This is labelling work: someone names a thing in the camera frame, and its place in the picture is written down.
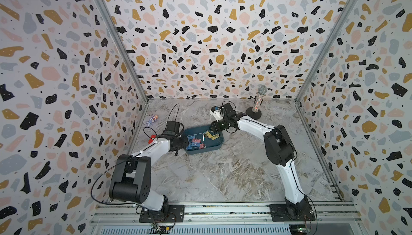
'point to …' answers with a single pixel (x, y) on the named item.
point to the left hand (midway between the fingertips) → (187, 141)
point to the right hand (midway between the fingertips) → (210, 127)
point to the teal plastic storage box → (201, 139)
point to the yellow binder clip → (210, 135)
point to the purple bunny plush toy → (153, 118)
